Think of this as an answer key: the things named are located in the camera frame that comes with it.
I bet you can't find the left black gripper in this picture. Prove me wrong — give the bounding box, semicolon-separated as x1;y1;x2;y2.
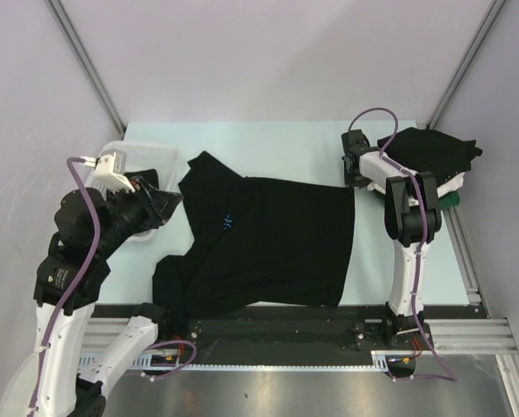
96;173;183;255

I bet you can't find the white plastic laundry basket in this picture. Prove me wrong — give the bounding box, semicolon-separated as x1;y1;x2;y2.
85;141;181;246

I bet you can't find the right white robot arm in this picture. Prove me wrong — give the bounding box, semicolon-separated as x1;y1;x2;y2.
341;129;442;349

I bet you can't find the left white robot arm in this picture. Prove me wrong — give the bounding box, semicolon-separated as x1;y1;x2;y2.
0;175;182;416

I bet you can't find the black printed t-shirt in basket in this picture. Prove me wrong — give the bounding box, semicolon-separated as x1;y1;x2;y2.
124;169;159;189

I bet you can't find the white folded t-shirt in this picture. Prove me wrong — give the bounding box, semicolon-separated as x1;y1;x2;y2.
357;170;464;207

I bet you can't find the green folded t-shirt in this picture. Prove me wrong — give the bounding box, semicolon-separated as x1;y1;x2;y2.
439;191;461;209

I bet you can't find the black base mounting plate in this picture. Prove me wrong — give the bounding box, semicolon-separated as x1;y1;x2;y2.
93;301;486;378

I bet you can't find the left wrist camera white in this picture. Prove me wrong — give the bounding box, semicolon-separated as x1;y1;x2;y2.
82;149;135;195

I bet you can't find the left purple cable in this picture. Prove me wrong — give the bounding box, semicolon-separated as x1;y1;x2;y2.
26;156;198;417

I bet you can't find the purple cable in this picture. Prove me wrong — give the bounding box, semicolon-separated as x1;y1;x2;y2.
348;106;458;383
26;156;198;417

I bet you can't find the white slotted cable duct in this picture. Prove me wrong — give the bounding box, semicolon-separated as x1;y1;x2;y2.
129;353;389;373

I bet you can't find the right aluminium frame post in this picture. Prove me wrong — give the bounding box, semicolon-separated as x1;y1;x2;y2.
424;0;509;129

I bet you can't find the aluminium frame post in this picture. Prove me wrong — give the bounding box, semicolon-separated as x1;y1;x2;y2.
43;0;127;139
424;0;509;129

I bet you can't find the left aluminium frame post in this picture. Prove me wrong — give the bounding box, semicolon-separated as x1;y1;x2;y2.
43;0;127;139

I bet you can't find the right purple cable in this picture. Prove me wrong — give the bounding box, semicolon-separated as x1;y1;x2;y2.
348;106;458;383

